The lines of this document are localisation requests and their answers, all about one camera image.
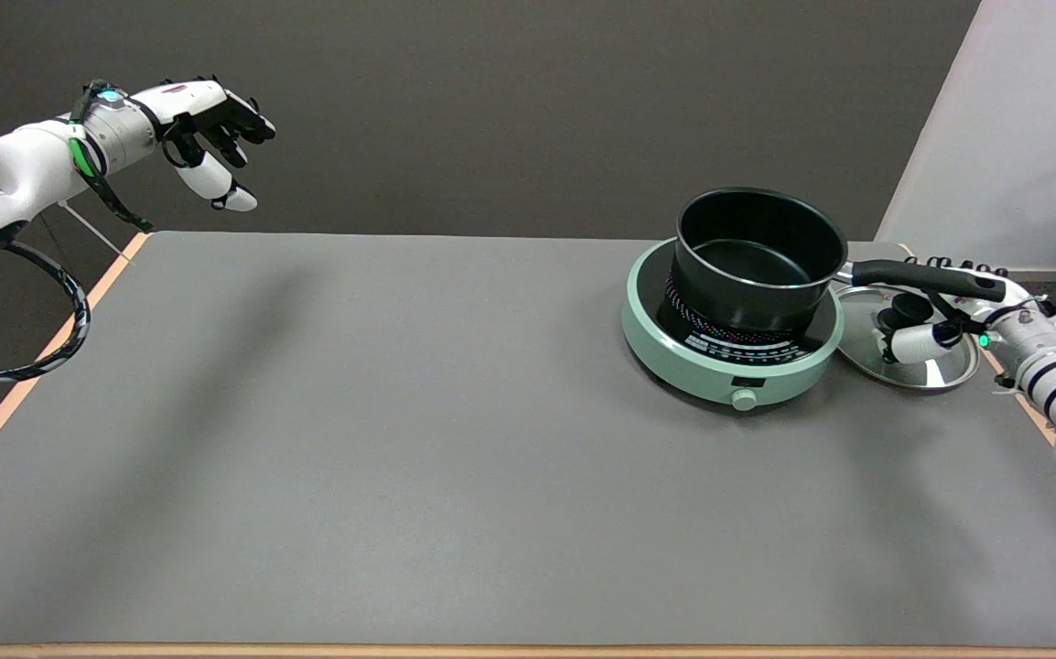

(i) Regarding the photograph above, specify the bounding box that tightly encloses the glass pot lid black knob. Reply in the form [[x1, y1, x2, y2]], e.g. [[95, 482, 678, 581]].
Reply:
[[832, 284, 980, 390]]

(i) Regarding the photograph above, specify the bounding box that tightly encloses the gray table mat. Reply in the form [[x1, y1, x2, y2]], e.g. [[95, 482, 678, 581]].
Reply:
[[0, 231, 1056, 647]]

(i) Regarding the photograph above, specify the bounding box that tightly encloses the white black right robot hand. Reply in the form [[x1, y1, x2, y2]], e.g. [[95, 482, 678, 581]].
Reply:
[[871, 256, 1037, 367]]

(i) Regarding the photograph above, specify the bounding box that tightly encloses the mint green induction cooker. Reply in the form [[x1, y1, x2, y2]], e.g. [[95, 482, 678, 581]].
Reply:
[[620, 238, 846, 411]]

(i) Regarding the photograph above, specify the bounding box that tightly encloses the black pot with handle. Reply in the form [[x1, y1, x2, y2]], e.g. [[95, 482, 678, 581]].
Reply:
[[670, 187, 1009, 335]]

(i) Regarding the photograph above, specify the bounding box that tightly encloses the black green wrist cable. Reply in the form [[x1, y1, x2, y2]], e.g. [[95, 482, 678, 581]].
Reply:
[[69, 81, 156, 232]]

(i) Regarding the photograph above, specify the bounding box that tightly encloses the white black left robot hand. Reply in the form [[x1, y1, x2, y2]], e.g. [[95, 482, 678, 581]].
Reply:
[[130, 76, 277, 213]]

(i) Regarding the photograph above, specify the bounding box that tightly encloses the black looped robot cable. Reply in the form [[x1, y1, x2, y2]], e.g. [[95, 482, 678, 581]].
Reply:
[[0, 240, 92, 385]]

